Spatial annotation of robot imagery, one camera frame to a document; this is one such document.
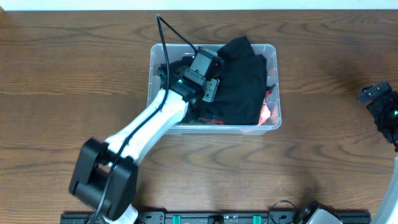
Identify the red navy plaid shirt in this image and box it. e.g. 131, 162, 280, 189
182, 84, 276, 125

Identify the black shirt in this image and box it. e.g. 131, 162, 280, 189
158, 36, 267, 125

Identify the pink t-shirt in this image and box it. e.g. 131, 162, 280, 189
258, 100, 271, 126

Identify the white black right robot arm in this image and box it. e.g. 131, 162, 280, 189
293, 81, 397, 224

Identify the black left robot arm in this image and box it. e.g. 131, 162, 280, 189
69, 63, 221, 223

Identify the clear plastic storage container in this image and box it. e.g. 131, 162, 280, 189
147, 44, 282, 136

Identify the black left camera cable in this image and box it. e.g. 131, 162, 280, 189
90, 14, 200, 224

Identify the black camera cable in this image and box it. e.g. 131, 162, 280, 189
269, 199, 299, 224
90, 14, 200, 224

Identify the black right camera cable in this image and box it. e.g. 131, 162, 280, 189
269, 199, 299, 224

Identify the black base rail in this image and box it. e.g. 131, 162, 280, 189
60, 212, 371, 224

